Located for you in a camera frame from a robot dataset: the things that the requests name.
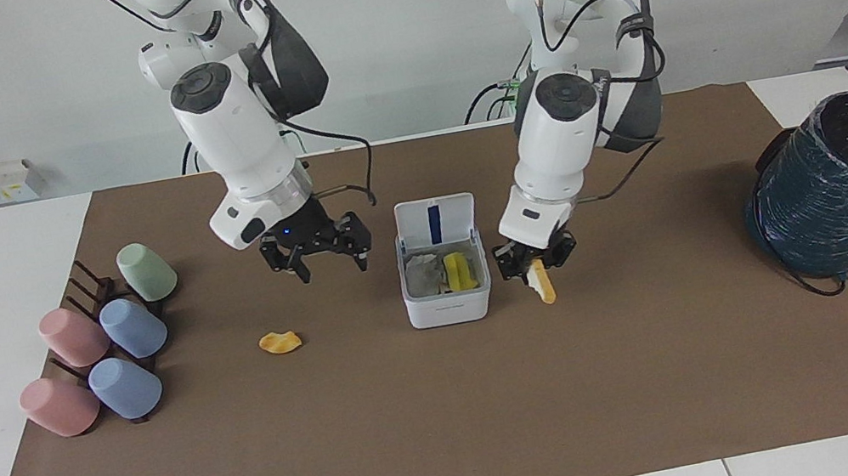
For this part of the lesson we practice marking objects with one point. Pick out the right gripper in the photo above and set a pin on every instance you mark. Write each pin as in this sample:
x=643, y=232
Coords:
x=299, y=229

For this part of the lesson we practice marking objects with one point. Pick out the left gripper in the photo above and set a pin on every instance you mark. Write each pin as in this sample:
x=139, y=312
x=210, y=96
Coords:
x=556, y=237

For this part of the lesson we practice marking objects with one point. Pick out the yellow peel piece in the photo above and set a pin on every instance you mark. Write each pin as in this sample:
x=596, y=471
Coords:
x=543, y=283

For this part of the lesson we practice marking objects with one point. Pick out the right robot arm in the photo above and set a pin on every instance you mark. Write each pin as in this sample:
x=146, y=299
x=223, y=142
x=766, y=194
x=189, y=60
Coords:
x=236, y=144

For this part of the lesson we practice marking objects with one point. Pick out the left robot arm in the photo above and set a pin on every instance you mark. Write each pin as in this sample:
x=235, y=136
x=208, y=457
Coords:
x=560, y=150

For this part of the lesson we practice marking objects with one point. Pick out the white lidded trash bin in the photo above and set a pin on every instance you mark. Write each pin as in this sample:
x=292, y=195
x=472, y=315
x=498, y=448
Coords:
x=448, y=303

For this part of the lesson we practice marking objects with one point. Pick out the yellow peel scrap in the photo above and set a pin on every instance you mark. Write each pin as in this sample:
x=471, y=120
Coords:
x=461, y=271

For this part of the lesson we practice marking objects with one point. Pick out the orange peel piece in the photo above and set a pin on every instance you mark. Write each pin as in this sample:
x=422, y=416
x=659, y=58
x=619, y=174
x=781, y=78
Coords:
x=279, y=342

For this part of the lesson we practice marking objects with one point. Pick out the grey crumpled paper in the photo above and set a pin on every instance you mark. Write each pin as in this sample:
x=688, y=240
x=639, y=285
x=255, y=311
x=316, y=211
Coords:
x=423, y=273

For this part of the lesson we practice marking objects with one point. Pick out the green cup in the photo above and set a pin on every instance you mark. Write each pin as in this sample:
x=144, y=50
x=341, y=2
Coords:
x=147, y=271

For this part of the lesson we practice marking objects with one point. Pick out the blue cup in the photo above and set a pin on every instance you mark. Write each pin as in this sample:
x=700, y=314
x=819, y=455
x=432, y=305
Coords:
x=134, y=327
x=126, y=388

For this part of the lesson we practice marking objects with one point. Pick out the dark brown cup rack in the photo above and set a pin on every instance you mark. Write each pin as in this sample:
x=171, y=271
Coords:
x=92, y=289

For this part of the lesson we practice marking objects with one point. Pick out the pink cup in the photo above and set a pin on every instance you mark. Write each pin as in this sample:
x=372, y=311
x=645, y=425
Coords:
x=73, y=336
x=59, y=407

